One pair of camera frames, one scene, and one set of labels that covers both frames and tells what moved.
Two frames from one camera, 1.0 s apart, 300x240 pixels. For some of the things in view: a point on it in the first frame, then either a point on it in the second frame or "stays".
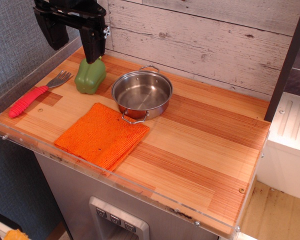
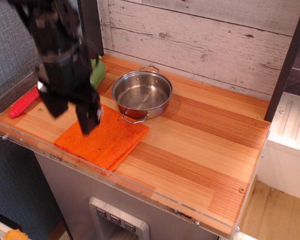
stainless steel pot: x=143 y=94 stays
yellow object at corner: x=15 y=234 stays
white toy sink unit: x=283 y=164 stays
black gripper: x=89 y=13 → x=65 y=73
